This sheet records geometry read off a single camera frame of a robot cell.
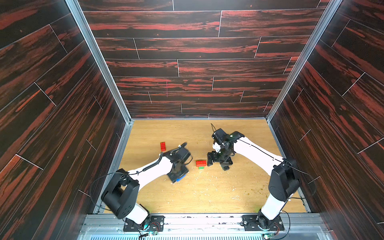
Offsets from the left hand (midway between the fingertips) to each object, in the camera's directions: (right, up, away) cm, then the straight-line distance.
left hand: (185, 175), depth 86 cm
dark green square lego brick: (+10, +3, +6) cm, 12 cm away
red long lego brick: (+10, +6, +4) cm, 12 cm away
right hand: (+18, +7, -1) cm, 20 cm away
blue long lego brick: (-4, -2, -2) cm, 5 cm away
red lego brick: (-16, +15, +16) cm, 27 cm away
